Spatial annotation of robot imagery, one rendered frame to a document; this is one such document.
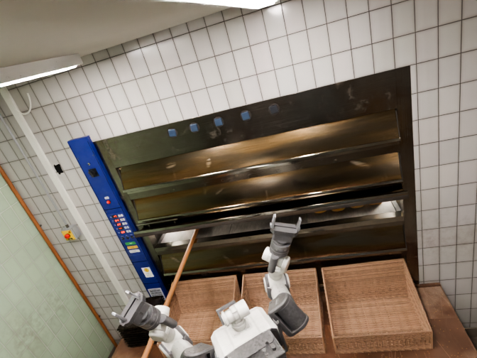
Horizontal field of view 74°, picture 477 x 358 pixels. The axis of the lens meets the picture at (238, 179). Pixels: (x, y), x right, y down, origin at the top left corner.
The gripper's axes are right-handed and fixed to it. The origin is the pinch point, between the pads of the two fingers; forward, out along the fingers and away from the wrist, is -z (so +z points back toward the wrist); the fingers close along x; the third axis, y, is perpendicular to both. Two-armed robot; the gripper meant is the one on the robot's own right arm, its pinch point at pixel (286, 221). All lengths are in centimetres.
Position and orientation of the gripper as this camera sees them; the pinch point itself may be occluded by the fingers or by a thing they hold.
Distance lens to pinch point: 137.8
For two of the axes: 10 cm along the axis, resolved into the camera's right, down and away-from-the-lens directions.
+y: 0.9, -5.6, 8.2
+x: -9.9, -1.4, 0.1
